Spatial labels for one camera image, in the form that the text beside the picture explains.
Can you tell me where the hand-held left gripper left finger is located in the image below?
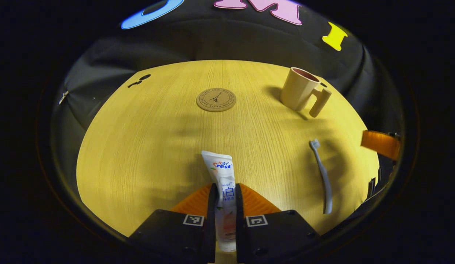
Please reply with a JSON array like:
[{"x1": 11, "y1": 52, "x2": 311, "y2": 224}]
[{"x1": 128, "y1": 183, "x2": 217, "y2": 264}]

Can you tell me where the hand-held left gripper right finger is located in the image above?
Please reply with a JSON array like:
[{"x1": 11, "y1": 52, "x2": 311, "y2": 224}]
[{"x1": 235, "y1": 183, "x2": 321, "y2": 264}]

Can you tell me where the white toothpaste tube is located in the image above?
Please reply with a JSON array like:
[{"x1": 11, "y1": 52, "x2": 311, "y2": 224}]
[{"x1": 201, "y1": 150, "x2": 238, "y2": 253}]

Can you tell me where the grey toothbrush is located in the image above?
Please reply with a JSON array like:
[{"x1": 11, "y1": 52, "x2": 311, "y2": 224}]
[{"x1": 309, "y1": 139, "x2": 333, "y2": 215}]

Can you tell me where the beige cup with handle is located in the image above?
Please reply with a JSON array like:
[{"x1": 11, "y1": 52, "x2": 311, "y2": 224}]
[{"x1": 280, "y1": 67, "x2": 332, "y2": 118}]

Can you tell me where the round cork coaster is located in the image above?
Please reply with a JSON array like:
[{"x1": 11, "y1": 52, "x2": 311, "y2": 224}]
[{"x1": 196, "y1": 88, "x2": 237, "y2": 112}]

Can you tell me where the black backdrop cloth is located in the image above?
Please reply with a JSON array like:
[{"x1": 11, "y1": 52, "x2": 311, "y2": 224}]
[{"x1": 51, "y1": 0, "x2": 402, "y2": 176}]

